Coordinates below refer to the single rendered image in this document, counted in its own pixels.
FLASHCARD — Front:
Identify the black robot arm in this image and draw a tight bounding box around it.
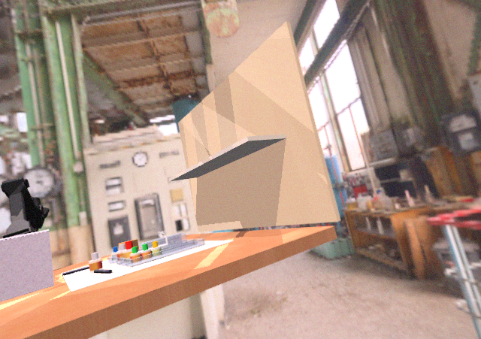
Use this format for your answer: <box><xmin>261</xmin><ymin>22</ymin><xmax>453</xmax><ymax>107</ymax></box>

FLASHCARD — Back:
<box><xmin>1</xmin><ymin>177</ymin><xmax>44</xmax><ymax>239</ymax></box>

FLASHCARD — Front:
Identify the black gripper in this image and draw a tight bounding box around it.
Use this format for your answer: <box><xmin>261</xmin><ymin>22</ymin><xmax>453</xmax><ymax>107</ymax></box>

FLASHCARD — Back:
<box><xmin>29</xmin><ymin>207</ymin><xmax>49</xmax><ymax>232</ymax></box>

